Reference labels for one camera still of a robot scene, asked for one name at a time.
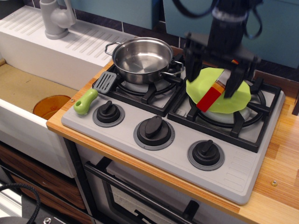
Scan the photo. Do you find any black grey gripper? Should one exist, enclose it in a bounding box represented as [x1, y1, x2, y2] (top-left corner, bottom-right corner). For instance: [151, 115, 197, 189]
[184, 18, 261, 98]

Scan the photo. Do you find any toy cracker box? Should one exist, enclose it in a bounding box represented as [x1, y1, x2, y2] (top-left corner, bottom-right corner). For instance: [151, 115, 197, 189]
[192, 60, 239, 112]

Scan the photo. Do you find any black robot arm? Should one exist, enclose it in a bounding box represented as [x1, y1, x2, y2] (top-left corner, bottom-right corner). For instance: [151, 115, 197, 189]
[181, 0, 262, 98]

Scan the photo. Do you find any green plastic plate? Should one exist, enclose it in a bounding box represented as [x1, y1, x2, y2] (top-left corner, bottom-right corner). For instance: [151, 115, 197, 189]
[186, 80, 251, 114]

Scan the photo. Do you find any stainless steel pot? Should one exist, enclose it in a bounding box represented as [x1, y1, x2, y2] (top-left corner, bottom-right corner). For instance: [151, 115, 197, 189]
[105, 37, 185, 84]

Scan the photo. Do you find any right black stove knob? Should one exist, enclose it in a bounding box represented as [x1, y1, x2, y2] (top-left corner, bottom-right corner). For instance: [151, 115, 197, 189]
[187, 140, 225, 171]

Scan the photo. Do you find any black stove knob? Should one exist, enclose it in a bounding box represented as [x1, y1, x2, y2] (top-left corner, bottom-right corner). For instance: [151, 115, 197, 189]
[93, 100, 125, 128]
[187, 140, 225, 171]
[133, 115, 175, 151]

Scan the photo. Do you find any middle black stove knob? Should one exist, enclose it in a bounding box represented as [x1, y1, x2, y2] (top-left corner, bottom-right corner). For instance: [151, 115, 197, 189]
[133, 115, 175, 151]

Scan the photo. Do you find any grey toy stove top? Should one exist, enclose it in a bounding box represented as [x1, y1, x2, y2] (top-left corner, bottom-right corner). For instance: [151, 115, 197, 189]
[60, 60, 286, 206]

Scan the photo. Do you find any left black stove knob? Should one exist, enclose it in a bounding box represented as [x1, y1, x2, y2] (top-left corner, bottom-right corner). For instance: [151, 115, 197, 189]
[93, 100, 125, 128]

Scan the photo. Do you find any left black burner grate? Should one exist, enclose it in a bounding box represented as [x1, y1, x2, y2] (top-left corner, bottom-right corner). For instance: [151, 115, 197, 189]
[105, 54, 185, 117]

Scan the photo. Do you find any black burner grate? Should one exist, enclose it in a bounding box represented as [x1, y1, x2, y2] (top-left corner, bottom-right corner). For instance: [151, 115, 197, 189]
[105, 54, 185, 117]
[167, 77, 285, 153]

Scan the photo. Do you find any right black burner grate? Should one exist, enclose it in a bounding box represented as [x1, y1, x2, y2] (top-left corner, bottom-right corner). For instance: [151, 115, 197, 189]
[167, 77, 285, 153]

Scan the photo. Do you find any grey toy faucet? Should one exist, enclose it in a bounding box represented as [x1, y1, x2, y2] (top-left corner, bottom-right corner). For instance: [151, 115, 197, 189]
[40, 0, 76, 40]

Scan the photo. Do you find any orange sink drain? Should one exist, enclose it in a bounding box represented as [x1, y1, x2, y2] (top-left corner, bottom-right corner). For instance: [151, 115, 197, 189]
[33, 95, 71, 120]

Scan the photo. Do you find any white toy sink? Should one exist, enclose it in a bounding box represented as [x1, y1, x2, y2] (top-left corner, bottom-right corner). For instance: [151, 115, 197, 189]
[0, 6, 132, 178]

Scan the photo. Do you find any wooden drawer front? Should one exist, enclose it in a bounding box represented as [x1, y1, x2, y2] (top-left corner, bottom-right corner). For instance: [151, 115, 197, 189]
[0, 142, 94, 224]

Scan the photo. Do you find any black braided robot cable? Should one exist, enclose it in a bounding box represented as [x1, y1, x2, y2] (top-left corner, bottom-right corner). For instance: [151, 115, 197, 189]
[171, 0, 219, 18]

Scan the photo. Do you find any grey spatula green handle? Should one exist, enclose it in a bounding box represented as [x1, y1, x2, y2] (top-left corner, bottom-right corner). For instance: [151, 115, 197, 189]
[73, 71, 117, 115]

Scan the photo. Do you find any black oven door handle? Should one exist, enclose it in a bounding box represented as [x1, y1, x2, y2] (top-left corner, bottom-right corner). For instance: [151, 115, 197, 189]
[84, 161, 199, 224]

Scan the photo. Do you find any black cable bottom left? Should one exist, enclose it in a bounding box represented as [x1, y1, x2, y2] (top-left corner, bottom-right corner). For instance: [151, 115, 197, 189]
[0, 183, 42, 222]

